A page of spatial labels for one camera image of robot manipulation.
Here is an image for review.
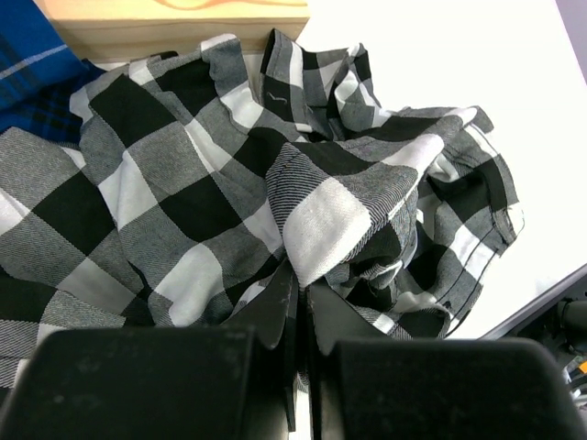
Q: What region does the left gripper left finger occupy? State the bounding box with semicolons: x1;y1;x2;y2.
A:
1;262;298;439

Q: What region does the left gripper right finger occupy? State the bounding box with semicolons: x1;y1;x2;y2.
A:
306;282;586;439

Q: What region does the black white checkered shirt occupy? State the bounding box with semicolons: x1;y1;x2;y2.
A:
1;31;524;393

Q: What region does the blue plaid shirt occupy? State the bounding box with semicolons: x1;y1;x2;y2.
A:
1;0;104;144

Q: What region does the wooden clothes rack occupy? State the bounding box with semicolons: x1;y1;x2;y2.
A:
36;0;310;63

